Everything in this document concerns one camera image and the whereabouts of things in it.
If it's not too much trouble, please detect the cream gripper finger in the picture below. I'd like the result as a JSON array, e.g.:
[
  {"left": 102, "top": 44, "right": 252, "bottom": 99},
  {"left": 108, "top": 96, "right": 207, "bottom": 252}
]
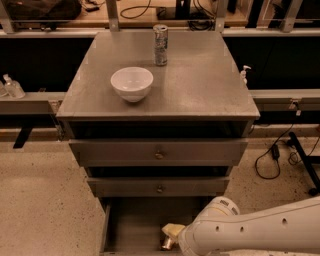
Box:
[{"left": 162, "top": 223, "right": 185, "bottom": 239}]

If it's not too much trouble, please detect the orange soda can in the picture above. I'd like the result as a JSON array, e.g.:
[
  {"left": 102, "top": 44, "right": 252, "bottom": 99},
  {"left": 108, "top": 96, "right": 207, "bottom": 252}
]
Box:
[{"left": 161, "top": 236, "right": 175, "bottom": 251}]

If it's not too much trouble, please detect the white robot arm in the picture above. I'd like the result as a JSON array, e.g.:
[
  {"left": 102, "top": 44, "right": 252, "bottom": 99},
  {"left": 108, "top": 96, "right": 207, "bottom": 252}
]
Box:
[{"left": 162, "top": 196, "right": 320, "bottom": 256}]

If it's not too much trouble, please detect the bottom open drawer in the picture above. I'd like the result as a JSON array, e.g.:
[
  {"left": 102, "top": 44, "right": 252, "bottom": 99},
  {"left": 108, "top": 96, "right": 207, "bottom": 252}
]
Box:
[{"left": 101, "top": 196, "right": 213, "bottom": 256}]

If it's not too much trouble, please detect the middle grey drawer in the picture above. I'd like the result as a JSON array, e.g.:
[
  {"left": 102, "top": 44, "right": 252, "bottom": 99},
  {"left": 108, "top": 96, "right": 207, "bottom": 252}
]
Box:
[{"left": 87, "top": 177, "right": 229, "bottom": 198}]

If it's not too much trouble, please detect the grey drawer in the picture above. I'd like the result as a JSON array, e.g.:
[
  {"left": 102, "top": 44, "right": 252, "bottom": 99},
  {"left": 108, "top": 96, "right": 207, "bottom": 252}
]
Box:
[
  {"left": 70, "top": 139, "right": 248, "bottom": 167},
  {"left": 87, "top": 177, "right": 229, "bottom": 198}
]

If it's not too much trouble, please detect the grey drawer cabinet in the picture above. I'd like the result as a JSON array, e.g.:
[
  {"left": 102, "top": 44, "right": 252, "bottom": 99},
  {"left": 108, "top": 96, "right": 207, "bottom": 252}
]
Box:
[{"left": 55, "top": 30, "right": 261, "bottom": 256}]

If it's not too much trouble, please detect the top grey drawer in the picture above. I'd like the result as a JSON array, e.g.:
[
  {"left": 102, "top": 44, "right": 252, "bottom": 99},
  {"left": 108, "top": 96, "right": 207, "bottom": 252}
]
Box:
[{"left": 70, "top": 139, "right": 248, "bottom": 167}]

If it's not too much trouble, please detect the tall silver can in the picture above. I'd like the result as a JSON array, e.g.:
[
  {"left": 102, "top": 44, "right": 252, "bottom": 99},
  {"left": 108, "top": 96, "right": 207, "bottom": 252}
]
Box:
[{"left": 153, "top": 24, "right": 168, "bottom": 66}]

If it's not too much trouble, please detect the black stand leg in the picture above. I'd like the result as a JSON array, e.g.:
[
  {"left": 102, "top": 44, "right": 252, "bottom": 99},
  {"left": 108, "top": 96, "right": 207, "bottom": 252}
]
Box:
[{"left": 289, "top": 132, "right": 320, "bottom": 196}]

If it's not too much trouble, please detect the white ceramic bowl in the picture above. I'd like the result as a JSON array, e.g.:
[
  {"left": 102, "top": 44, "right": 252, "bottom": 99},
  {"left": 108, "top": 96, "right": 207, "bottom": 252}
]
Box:
[{"left": 110, "top": 67, "right": 154, "bottom": 102}]

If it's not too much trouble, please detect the white pump bottle right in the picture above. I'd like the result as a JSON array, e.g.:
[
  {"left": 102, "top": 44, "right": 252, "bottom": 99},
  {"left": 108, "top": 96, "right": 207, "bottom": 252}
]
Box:
[{"left": 240, "top": 65, "right": 252, "bottom": 84}]

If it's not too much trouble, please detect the clear sanitizer bottle left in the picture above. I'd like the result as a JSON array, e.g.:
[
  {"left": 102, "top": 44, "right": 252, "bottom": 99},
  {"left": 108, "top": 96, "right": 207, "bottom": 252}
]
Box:
[{"left": 3, "top": 74, "right": 25, "bottom": 99}]

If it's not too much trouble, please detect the black bag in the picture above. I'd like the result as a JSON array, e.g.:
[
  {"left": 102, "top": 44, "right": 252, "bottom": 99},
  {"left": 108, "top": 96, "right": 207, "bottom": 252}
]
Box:
[{"left": 2, "top": 0, "right": 82, "bottom": 20}]

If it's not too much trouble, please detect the grey metal rail left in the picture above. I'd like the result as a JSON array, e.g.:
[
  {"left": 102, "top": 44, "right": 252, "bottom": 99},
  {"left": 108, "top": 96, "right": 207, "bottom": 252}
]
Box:
[{"left": 0, "top": 92, "right": 65, "bottom": 115}]

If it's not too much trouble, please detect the black cable on desk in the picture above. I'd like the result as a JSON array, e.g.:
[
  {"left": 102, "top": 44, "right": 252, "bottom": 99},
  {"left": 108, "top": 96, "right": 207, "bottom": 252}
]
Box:
[{"left": 119, "top": 0, "right": 153, "bottom": 20}]

